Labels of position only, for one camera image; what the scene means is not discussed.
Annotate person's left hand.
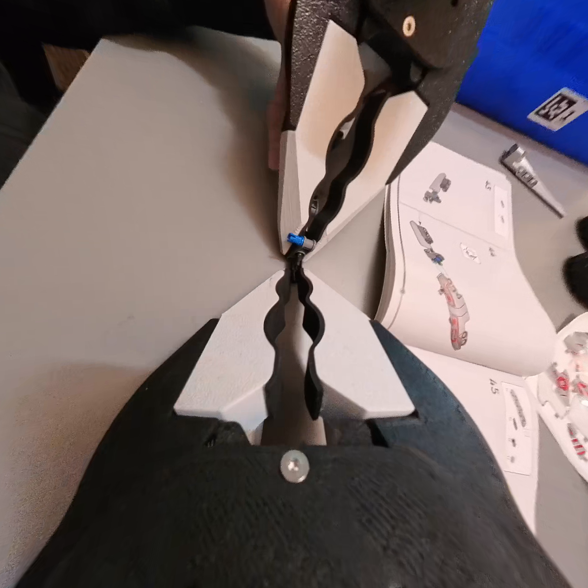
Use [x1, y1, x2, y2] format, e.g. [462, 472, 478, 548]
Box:
[266, 73, 288, 173]

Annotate red and white sticker sheet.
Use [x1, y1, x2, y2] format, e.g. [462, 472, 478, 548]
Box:
[526, 312, 588, 483]

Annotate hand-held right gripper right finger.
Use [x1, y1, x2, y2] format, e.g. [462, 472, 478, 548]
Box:
[293, 266, 418, 445]

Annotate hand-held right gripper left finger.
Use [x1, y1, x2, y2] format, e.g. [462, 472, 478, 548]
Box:
[174, 270, 295, 444]

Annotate open instruction booklet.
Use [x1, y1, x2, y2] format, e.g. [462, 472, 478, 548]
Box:
[374, 140, 559, 538]

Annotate grey toy beam assembly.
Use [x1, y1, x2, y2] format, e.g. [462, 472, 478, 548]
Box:
[286, 193, 329, 266]

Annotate grey toy brick piece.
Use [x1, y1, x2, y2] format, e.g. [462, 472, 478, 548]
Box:
[500, 144, 567, 218]

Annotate blue plastic bin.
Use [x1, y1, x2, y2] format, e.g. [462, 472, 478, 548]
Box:
[462, 0, 588, 164]

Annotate black toy tire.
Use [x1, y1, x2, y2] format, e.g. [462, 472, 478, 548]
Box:
[564, 248, 588, 295]

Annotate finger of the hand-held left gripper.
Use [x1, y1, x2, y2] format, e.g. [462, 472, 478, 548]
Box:
[277, 21, 391, 253]
[315, 87, 431, 246]

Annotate black and white marker tag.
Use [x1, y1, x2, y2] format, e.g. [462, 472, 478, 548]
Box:
[527, 86, 588, 132]

